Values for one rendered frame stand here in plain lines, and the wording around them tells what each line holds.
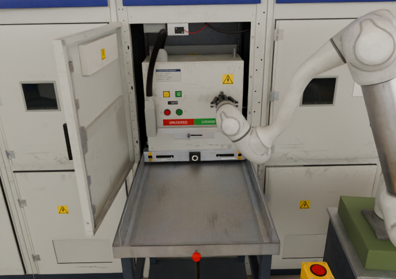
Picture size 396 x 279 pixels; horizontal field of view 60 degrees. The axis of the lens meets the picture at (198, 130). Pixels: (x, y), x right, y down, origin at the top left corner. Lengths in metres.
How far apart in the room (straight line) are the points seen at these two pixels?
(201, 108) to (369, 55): 0.95
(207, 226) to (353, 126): 0.99
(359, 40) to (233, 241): 0.81
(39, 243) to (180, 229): 1.19
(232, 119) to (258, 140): 0.15
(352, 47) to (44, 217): 1.85
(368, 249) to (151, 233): 0.80
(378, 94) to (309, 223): 1.26
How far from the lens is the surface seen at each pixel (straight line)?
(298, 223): 2.20
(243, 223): 1.43
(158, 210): 1.51
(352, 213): 1.60
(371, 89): 1.10
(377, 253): 1.46
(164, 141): 1.81
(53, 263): 2.46
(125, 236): 1.39
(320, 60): 1.24
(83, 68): 1.33
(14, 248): 2.47
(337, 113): 1.92
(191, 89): 1.71
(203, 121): 1.76
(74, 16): 1.78
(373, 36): 1.01
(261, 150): 1.39
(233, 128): 1.30
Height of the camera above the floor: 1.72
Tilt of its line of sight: 22 degrees down
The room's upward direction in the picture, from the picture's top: 1 degrees counter-clockwise
